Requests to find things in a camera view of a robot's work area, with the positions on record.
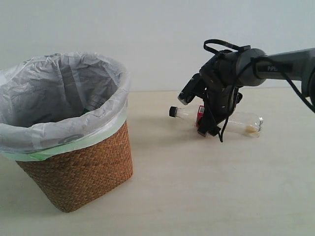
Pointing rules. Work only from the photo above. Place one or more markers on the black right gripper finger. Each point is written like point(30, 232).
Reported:
point(203, 129)

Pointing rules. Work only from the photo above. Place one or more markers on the red label cola bottle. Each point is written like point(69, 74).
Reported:
point(247, 124)

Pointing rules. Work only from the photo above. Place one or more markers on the white plastic bin liner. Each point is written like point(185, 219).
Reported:
point(41, 100)

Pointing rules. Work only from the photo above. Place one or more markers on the green label water bottle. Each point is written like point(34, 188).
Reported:
point(85, 110)

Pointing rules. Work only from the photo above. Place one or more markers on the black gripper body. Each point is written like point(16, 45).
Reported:
point(224, 102)

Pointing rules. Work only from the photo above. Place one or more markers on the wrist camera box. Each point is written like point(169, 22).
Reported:
point(193, 88)

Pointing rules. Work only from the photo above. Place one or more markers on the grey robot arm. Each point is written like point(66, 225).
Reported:
point(226, 72)

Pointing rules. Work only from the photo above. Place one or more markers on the brown woven wicker trash basket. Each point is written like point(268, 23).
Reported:
point(74, 179)

